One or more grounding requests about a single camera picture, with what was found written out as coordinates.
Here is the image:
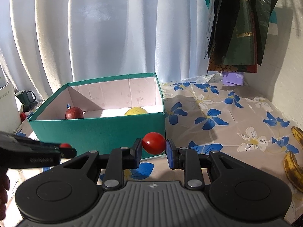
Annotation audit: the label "red cherry tomato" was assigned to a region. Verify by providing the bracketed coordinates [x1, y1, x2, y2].
[142, 132, 166, 155]

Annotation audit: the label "small red tomato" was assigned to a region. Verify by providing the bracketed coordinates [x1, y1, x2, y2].
[59, 143, 72, 148]

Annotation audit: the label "teal cardboard box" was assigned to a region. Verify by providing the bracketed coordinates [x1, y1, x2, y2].
[29, 73, 165, 155]

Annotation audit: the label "small red object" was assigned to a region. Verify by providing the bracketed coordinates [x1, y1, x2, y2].
[20, 112, 27, 122]

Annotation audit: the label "floral plastic tablecloth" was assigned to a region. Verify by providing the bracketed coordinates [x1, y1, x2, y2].
[1, 81, 302, 226]

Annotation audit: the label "yellow pear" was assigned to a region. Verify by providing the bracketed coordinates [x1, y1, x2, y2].
[124, 107, 148, 116]

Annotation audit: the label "dark green mug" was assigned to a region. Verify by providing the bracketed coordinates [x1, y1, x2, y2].
[15, 90, 37, 111]

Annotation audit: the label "dark red fruit in box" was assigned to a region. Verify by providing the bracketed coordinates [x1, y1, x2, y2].
[65, 107, 84, 119]

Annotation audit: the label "purple small box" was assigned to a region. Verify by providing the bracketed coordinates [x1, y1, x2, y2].
[222, 72, 244, 86]

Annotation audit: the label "spotted banana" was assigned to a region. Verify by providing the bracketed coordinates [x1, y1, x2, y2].
[283, 152, 303, 192]
[291, 126, 303, 148]

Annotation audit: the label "white curtain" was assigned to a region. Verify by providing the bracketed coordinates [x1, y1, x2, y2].
[1, 0, 208, 99]

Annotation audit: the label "dark hanging plastic bags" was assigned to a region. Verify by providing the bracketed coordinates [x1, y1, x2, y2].
[205, 0, 278, 73]

